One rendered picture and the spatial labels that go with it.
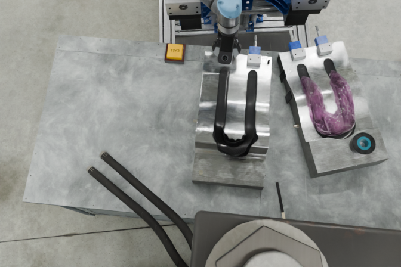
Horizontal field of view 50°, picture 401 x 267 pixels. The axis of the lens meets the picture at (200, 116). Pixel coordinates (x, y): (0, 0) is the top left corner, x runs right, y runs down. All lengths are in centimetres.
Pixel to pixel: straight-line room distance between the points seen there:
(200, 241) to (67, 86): 148
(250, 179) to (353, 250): 117
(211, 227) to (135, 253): 205
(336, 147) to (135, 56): 87
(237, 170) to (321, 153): 30
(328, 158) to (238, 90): 41
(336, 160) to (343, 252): 118
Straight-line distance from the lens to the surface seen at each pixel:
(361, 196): 172
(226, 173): 158
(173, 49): 177
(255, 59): 167
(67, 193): 172
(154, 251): 244
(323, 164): 159
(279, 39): 253
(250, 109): 162
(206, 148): 159
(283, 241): 38
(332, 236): 43
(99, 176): 165
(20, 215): 264
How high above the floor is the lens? 242
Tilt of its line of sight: 72 degrees down
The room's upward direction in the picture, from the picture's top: 5 degrees counter-clockwise
